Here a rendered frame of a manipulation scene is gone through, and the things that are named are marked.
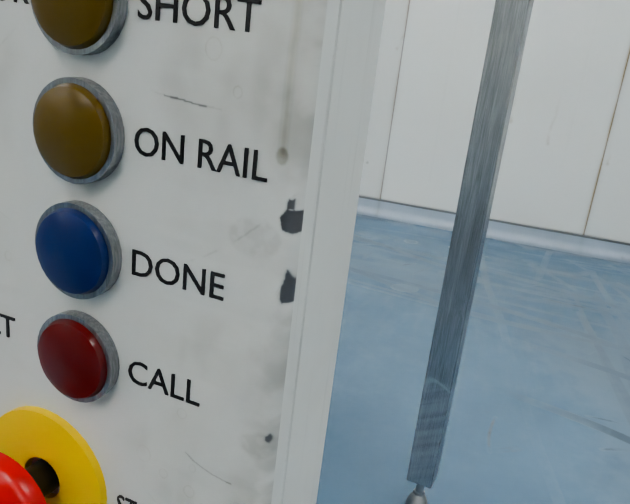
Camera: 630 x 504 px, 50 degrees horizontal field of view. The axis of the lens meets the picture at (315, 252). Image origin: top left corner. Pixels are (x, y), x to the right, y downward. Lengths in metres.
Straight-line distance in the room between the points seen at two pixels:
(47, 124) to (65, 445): 0.11
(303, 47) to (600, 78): 3.82
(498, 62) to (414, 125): 2.70
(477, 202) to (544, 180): 2.67
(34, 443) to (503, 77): 1.17
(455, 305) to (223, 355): 1.24
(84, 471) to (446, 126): 3.80
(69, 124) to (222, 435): 0.10
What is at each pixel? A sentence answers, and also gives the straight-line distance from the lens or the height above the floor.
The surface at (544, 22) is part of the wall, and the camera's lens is 3.95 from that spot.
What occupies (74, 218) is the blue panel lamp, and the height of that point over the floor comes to 0.99.
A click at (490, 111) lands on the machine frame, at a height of 0.93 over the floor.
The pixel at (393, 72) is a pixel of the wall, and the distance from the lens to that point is 4.01.
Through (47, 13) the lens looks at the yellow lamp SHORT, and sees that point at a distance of 0.20.
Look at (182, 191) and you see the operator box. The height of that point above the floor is 1.00.
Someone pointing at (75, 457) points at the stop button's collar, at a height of 0.90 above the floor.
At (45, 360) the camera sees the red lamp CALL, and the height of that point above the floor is 0.94.
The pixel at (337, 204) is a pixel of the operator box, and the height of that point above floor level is 1.00.
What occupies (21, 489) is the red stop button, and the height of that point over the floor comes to 0.90.
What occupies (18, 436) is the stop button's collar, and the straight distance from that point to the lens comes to 0.26.
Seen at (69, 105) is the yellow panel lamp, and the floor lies 1.02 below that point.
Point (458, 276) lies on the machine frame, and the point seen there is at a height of 0.60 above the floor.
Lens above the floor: 1.05
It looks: 19 degrees down
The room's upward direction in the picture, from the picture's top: 7 degrees clockwise
